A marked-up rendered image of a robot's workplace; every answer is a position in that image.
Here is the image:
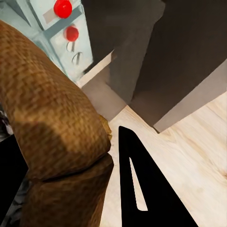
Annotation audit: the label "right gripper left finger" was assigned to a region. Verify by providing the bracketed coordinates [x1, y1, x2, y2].
[0, 134, 29, 226]

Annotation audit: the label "microwave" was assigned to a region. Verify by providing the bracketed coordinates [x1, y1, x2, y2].
[0, 0, 81, 40]

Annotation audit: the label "popcorn bag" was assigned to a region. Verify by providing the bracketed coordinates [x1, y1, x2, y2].
[0, 20, 114, 227]

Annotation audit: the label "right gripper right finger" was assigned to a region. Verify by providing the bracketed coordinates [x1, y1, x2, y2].
[118, 126, 198, 227]

